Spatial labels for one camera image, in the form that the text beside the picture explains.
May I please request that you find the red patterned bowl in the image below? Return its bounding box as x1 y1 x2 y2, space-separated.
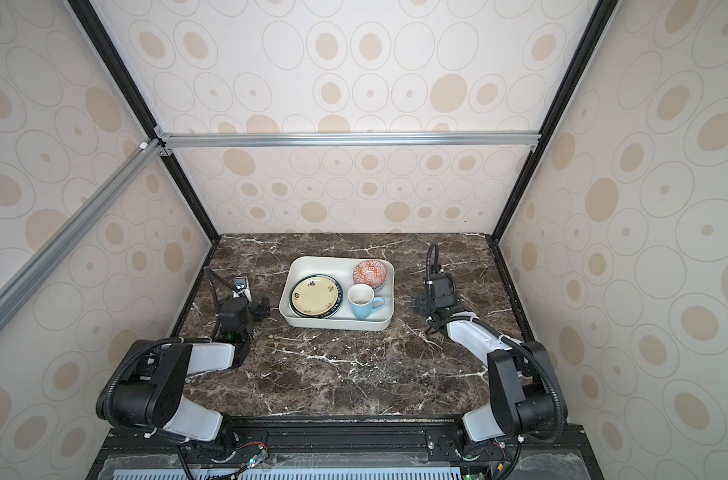
352 259 388 291

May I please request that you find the blue white mug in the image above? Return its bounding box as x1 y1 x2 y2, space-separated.
347 284 386 320

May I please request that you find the cream yellow plate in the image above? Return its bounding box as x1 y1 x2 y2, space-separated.
289 274 343 318

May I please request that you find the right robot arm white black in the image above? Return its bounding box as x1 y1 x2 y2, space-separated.
412 271 567 443

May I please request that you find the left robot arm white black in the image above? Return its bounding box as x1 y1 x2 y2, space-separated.
96 269 271 452

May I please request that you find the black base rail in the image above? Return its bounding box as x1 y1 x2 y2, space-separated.
87 416 602 479

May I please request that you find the silver aluminium rail back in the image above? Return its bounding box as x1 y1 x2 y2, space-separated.
161 131 541 148

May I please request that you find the silver aluminium rail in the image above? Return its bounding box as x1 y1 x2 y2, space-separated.
161 131 541 148
0 139 162 332

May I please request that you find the silver aluminium rail left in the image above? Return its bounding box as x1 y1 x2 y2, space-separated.
0 139 162 332

